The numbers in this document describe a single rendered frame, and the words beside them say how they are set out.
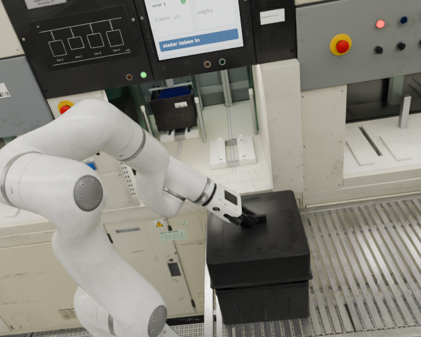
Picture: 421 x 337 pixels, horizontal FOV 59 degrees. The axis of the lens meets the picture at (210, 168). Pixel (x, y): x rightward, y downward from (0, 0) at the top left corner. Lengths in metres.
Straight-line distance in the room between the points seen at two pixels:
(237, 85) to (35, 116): 1.22
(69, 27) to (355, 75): 0.95
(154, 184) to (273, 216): 0.42
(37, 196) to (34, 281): 1.53
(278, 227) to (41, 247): 1.18
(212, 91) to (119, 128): 1.58
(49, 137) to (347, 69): 0.99
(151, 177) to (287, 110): 0.62
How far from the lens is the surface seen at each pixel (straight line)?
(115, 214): 1.69
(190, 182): 1.01
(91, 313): 0.94
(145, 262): 1.88
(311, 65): 1.34
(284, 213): 1.18
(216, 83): 2.30
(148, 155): 0.84
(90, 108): 0.73
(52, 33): 1.37
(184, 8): 1.26
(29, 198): 0.65
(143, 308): 0.86
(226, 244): 1.10
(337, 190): 1.65
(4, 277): 2.18
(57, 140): 0.72
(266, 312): 1.25
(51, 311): 2.32
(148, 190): 0.93
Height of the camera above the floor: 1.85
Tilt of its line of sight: 34 degrees down
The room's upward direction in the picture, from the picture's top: 11 degrees counter-clockwise
